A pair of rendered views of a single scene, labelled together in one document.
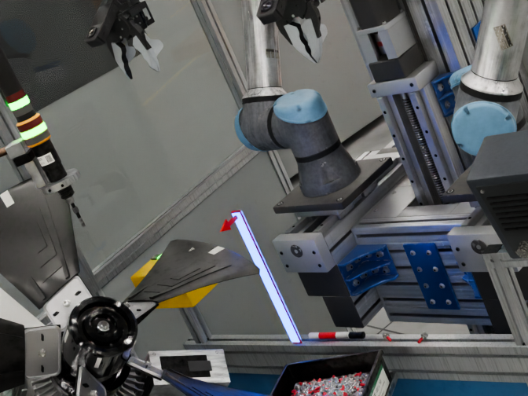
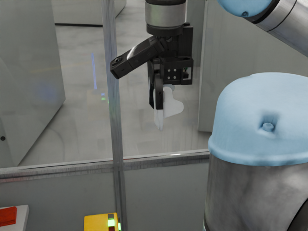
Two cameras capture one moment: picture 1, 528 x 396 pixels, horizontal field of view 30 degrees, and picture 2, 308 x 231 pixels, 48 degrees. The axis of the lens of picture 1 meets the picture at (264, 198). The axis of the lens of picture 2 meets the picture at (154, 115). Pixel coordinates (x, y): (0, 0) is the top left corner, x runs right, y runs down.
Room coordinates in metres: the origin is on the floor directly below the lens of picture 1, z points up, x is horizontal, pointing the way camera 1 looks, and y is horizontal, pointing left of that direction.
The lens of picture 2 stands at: (1.67, -0.26, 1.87)
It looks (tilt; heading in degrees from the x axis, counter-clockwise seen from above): 31 degrees down; 37
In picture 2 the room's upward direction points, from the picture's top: straight up
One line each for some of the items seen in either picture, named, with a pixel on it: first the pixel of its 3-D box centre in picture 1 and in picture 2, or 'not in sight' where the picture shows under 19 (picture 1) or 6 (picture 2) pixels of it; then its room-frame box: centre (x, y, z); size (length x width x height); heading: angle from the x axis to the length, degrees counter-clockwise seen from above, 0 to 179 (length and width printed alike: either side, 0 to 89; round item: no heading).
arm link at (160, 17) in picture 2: not in sight; (165, 13); (2.21, 0.12, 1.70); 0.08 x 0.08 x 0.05
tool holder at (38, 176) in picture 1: (43, 161); not in sight; (1.66, 0.32, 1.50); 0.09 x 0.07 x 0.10; 81
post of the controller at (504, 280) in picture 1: (510, 295); not in sight; (1.54, -0.33, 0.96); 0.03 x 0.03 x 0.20; 46
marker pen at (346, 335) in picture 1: (336, 335); not in sight; (1.85, -0.02, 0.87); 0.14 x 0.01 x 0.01; 47
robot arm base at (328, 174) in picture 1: (324, 163); not in sight; (2.26, -0.17, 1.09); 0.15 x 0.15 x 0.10
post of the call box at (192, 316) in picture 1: (193, 318); not in sight; (2.12, 0.27, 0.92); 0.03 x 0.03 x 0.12; 46
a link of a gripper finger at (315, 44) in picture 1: (318, 34); not in sight; (1.85, -0.22, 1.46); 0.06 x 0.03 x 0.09; 141
